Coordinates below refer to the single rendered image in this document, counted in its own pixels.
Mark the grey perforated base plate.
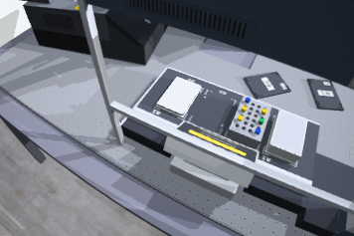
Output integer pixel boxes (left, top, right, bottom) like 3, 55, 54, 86
0, 33, 317, 236

